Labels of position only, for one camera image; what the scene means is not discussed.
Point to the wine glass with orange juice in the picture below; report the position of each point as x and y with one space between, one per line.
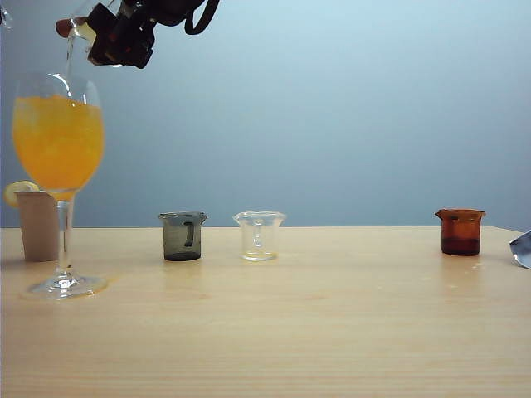
58 145

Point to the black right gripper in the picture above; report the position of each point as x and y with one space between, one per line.
166 10

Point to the clear glass measuring cup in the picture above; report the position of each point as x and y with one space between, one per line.
259 248

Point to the yellow lemon slice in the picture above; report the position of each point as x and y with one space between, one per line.
13 194

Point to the smoked grey glass measuring cup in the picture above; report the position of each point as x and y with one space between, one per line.
174 240

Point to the beige paper cup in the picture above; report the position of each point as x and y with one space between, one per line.
37 228

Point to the shiny silver metal bowl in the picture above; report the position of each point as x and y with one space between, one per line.
523 253

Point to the amber glass measuring cup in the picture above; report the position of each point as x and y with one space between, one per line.
460 236

